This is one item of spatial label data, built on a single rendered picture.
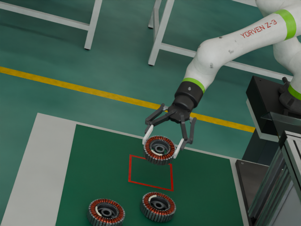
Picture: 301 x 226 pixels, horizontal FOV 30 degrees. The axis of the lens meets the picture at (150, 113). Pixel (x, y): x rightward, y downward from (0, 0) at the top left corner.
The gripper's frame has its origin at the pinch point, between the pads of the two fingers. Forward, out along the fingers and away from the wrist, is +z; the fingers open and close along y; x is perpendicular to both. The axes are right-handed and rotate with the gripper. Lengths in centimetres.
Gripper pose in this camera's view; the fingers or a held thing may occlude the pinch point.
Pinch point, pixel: (161, 145)
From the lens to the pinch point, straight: 192.5
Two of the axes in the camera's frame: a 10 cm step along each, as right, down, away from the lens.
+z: -4.3, 7.4, -5.1
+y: -9.0, -3.9, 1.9
